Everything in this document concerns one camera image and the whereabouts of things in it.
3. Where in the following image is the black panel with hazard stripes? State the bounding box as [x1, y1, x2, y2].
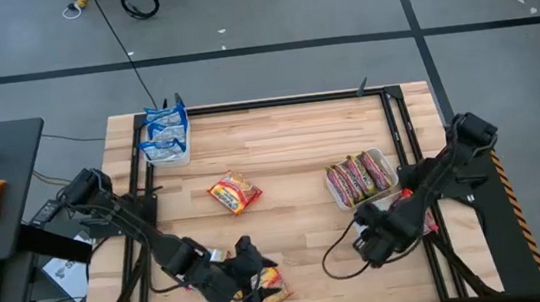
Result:
[440, 115, 540, 302]

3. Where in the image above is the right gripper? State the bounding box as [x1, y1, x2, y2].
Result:
[348, 198, 421, 269]

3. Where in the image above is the black aluminium table frame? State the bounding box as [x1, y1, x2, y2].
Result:
[63, 62, 501, 302]

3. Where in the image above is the white printed box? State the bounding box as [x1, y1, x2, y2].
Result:
[37, 229, 102, 302]

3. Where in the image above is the black desk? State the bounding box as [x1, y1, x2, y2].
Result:
[0, 113, 100, 302]

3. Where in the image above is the thin black floor cable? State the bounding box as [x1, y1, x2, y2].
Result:
[40, 126, 108, 148]

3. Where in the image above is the black power adapter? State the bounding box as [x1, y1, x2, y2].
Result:
[27, 197, 65, 228]

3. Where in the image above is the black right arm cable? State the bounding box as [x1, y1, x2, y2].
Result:
[317, 218, 380, 283]

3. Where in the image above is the coiled black cable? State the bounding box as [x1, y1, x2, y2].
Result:
[120, 0, 161, 23]

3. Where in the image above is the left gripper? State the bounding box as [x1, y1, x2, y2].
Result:
[193, 233, 284, 302]

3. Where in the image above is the white cable with plug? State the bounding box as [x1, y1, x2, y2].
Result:
[60, 0, 86, 21]

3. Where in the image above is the long black floor cable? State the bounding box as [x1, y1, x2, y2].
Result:
[89, 0, 160, 115]

